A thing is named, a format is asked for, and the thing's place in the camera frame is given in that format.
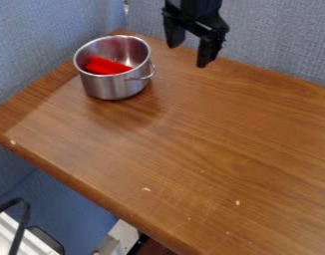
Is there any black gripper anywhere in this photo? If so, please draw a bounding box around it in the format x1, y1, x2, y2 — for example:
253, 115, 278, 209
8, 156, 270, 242
162, 0, 229, 68

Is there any silver metal pot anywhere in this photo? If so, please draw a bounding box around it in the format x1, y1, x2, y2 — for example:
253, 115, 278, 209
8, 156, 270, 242
73, 35, 156, 101

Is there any red object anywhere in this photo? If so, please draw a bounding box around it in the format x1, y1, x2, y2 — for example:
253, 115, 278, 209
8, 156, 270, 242
84, 56, 132, 75

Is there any white box with black edge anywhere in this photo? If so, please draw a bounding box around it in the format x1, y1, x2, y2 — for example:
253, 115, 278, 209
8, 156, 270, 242
0, 202, 67, 255

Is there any white table frame part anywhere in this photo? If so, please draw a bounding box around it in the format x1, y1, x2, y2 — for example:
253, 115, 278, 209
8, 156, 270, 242
92, 220, 140, 255

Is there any black cable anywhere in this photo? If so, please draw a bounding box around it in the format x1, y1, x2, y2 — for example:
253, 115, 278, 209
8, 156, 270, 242
0, 197, 32, 255

